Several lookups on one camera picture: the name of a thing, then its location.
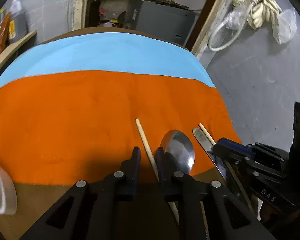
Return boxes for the orange snack bag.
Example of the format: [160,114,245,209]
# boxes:
[0,12,12,54]

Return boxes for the grey cabinet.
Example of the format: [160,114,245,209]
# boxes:
[123,0,196,46]

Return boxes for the wooden chopstick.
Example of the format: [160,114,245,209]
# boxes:
[135,119,179,223]
[199,123,256,215]

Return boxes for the hanging white mesh bag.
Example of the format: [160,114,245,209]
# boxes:
[273,9,297,44]

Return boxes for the white plastic utensil caddy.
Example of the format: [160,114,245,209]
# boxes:
[0,167,17,215]

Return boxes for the colourful striped table cloth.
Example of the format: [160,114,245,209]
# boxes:
[0,28,239,239]

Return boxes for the large oil jug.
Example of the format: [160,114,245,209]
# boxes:
[8,0,27,43]

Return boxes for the silver plain spoon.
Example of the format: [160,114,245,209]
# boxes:
[160,130,195,174]

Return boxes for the hanging cream gloves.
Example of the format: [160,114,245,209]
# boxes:
[232,0,282,30]

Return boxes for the white hose loop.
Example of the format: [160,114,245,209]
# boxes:
[207,4,251,52]

